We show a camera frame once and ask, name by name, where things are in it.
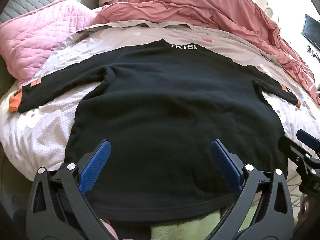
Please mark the pink quilted blanket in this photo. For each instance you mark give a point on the pink quilted blanket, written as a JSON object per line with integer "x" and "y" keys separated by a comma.
{"x": 37, "y": 37}

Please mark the light green cloth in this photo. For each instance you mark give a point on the light green cloth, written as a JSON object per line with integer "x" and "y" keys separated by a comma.
{"x": 190, "y": 227}

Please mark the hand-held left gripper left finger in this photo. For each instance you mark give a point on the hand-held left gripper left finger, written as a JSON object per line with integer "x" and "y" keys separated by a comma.
{"x": 96, "y": 161}

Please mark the strawberry printed pale quilt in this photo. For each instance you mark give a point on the strawberry printed pale quilt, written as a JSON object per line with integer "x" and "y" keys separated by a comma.
{"x": 45, "y": 135}

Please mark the black sweatshirt with orange cuffs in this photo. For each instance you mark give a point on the black sweatshirt with orange cuffs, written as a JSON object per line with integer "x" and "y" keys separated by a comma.
{"x": 162, "y": 110}

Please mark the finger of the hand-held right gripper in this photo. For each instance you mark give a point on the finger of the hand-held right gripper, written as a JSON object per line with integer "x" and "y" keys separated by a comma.
{"x": 292, "y": 150}
{"x": 308, "y": 140}

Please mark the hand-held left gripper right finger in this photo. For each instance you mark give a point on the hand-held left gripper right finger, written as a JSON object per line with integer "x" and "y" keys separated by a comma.
{"x": 223, "y": 162}

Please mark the rose red duvet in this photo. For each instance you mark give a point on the rose red duvet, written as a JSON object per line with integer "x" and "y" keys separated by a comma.
{"x": 200, "y": 7}

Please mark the person's right hand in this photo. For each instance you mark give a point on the person's right hand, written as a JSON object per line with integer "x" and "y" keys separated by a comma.
{"x": 305, "y": 208}

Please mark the black monitor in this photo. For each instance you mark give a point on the black monitor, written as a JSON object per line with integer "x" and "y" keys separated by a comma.
{"x": 311, "y": 30}

